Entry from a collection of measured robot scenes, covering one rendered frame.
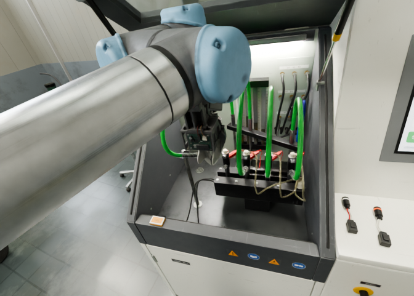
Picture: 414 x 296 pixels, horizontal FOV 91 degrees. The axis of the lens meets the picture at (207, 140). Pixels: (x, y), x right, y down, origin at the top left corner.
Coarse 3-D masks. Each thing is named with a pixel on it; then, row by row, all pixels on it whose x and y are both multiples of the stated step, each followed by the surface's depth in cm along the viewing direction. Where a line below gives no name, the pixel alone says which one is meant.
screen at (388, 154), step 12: (408, 48) 51; (408, 60) 51; (408, 72) 52; (408, 84) 53; (396, 96) 55; (408, 96) 54; (396, 108) 56; (408, 108) 55; (396, 120) 57; (408, 120) 56; (396, 132) 58; (408, 132) 57; (384, 144) 60; (396, 144) 59; (408, 144) 58; (384, 156) 61; (396, 156) 60; (408, 156) 59
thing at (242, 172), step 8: (248, 88) 74; (240, 96) 57; (248, 96) 77; (240, 104) 56; (248, 104) 80; (240, 112) 56; (248, 112) 82; (240, 120) 56; (248, 120) 84; (240, 128) 55; (248, 128) 87; (240, 136) 56; (240, 144) 56; (240, 152) 56; (240, 160) 57; (240, 168) 59
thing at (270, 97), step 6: (270, 90) 59; (270, 96) 57; (270, 102) 56; (270, 108) 56; (270, 114) 55; (270, 120) 55; (270, 126) 54; (270, 132) 54; (270, 138) 54; (270, 144) 54; (270, 150) 55; (270, 156) 55; (270, 162) 56; (270, 174) 65
